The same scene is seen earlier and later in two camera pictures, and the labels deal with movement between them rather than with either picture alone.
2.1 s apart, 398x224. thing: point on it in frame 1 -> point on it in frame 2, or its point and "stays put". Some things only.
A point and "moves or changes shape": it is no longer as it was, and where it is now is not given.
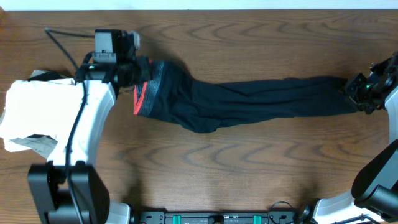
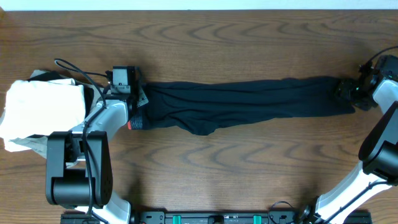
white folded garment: x=38 y=107 stays put
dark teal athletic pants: x=170 y=90 moves or changes shape
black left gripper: x=143 y=70 -> x=137 y=101
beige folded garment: x=41 y=144 stays put
